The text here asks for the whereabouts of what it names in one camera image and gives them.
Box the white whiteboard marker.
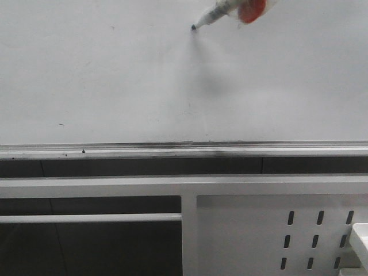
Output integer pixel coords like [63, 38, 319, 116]
[191, 0, 243, 30]

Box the red magnet taped to marker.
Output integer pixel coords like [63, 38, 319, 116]
[235, 0, 278, 28]

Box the white whiteboard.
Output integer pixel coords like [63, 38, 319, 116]
[1, 1, 367, 160]

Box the white plastic tray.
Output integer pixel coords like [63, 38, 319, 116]
[349, 223, 367, 271]

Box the white metal rack frame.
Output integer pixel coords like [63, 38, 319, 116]
[1, 175, 367, 275]

